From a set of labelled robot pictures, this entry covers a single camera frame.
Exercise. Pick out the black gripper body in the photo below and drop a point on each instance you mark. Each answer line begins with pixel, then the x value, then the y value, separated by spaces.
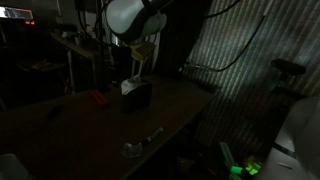
pixel 138 65

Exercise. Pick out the black box container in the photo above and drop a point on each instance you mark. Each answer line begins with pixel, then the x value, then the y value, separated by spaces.
pixel 136 98

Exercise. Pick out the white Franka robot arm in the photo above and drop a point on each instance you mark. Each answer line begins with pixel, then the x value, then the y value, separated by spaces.
pixel 130 16

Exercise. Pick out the small metal object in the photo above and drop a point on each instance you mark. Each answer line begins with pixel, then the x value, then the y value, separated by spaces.
pixel 131 150

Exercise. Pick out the glowing green object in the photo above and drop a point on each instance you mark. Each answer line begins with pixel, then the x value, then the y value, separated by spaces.
pixel 246 168

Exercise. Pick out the black upright stand pole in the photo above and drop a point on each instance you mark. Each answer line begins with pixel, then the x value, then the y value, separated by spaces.
pixel 98 43

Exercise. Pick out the red block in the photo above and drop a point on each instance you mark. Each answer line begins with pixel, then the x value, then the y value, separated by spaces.
pixel 99 98

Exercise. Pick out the dark marker pen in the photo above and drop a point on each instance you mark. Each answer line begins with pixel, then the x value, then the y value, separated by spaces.
pixel 53 112

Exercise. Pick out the lit monitor screen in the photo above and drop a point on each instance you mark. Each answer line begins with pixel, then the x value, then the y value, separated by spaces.
pixel 16 14

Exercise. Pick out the white cup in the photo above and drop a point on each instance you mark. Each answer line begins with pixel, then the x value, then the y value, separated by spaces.
pixel 11 166

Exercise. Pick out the yellowish wrist camera box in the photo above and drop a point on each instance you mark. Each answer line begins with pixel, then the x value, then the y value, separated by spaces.
pixel 141 50

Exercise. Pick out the black camera on stand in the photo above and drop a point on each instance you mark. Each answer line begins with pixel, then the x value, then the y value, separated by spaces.
pixel 288 66

